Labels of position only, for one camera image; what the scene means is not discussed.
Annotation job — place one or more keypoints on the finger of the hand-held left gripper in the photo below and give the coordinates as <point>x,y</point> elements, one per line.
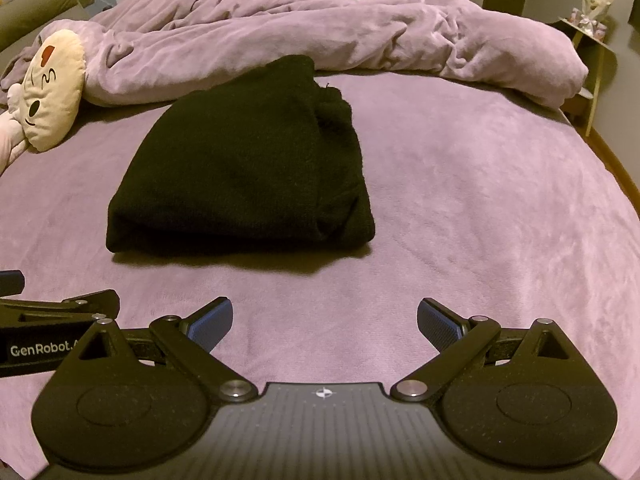
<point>75,305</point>
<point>11,282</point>

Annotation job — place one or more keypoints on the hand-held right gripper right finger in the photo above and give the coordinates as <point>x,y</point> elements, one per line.
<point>440,322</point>

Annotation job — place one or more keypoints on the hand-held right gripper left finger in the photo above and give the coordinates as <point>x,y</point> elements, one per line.
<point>212,322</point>

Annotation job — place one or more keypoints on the black sweater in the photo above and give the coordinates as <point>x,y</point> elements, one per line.
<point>240,170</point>

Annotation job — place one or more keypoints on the pale pink plush toy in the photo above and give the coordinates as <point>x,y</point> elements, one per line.
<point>7,135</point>

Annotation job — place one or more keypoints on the round cream face pillow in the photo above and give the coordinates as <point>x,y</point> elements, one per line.
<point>50,90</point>

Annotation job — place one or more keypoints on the olive green sofa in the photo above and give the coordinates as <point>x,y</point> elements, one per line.
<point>30,15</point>

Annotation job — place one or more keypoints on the purple duvet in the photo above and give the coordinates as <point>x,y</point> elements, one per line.
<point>350,30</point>

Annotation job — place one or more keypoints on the yellow side table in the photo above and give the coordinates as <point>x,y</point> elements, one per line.
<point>597,42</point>

